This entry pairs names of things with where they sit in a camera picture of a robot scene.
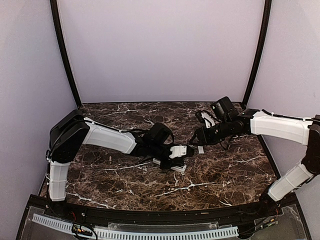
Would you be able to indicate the white remote control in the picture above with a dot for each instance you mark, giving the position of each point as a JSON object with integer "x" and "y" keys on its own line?
{"x": 180, "y": 169}

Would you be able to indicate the black front frame rail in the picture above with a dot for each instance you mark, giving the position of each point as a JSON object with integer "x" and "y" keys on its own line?
{"x": 242, "y": 214}

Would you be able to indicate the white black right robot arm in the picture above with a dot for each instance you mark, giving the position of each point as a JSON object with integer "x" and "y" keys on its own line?
{"x": 293, "y": 142}

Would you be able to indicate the black corner frame post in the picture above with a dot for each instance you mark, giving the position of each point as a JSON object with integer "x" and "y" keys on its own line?
{"x": 63, "y": 52}
{"x": 258, "y": 52}

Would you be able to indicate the black right corner frame post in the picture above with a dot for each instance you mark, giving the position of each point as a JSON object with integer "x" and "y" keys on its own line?
{"x": 258, "y": 52}

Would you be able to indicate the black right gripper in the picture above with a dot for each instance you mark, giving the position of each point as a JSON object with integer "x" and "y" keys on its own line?
{"x": 204, "y": 137}

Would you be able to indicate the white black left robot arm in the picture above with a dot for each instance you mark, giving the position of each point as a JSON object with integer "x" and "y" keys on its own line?
{"x": 75, "y": 130}

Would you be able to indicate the white slotted cable duct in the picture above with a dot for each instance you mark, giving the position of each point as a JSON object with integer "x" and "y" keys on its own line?
{"x": 121, "y": 231}

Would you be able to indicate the black left corner frame post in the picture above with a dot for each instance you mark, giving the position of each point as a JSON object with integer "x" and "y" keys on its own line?
{"x": 63, "y": 52}

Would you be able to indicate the small circuit board with wires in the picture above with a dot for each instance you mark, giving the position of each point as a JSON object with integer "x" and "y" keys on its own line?
{"x": 83, "y": 232}

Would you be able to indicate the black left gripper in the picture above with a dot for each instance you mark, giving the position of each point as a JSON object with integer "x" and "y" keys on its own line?
{"x": 164, "y": 165}

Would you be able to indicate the white battery cover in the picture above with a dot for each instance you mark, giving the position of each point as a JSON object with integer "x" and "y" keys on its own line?
{"x": 200, "y": 150}

